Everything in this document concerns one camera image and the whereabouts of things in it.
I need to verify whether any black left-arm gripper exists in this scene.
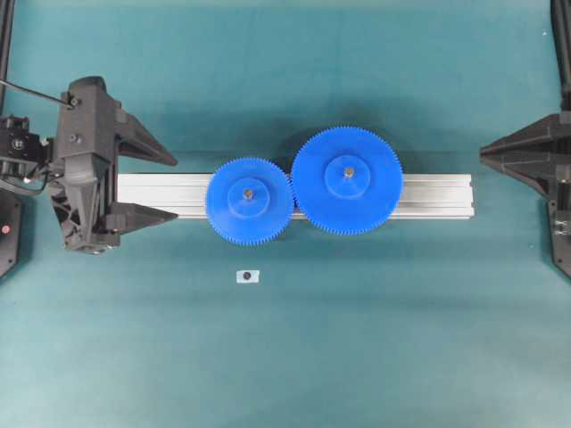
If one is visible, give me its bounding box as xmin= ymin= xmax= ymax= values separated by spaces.
xmin=48 ymin=76 xmax=178 ymax=255

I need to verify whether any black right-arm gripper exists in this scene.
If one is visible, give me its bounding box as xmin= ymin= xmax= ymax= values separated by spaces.
xmin=479 ymin=111 xmax=570 ymax=236

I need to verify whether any small blue gear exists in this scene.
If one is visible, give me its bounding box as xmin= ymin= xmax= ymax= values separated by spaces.
xmin=205 ymin=157 xmax=294 ymax=246

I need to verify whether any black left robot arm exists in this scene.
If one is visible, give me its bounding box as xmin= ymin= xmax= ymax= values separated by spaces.
xmin=1 ymin=76 xmax=178 ymax=254

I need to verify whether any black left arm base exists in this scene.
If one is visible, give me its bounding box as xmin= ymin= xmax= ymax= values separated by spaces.
xmin=0 ymin=189 xmax=23 ymax=277

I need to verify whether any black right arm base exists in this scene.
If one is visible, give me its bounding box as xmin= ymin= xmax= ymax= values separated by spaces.
xmin=550 ymin=232 xmax=571 ymax=281

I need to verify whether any large blue gear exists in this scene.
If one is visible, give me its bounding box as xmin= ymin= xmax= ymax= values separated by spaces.
xmin=290 ymin=127 xmax=404 ymax=235

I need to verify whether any white tape marker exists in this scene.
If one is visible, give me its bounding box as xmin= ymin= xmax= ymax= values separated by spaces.
xmin=236 ymin=270 xmax=260 ymax=284

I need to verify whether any aluminium extrusion rail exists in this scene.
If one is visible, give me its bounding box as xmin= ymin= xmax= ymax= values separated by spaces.
xmin=118 ymin=173 xmax=475 ymax=219

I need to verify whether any black right frame post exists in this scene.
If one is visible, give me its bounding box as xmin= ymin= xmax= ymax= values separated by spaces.
xmin=550 ymin=0 xmax=570 ymax=92

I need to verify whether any black frame post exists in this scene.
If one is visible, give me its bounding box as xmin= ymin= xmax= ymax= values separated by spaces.
xmin=0 ymin=0 xmax=16 ymax=115
xmin=550 ymin=0 xmax=570 ymax=92

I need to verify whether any black left frame post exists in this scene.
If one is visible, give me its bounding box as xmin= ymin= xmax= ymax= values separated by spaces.
xmin=0 ymin=0 xmax=16 ymax=115

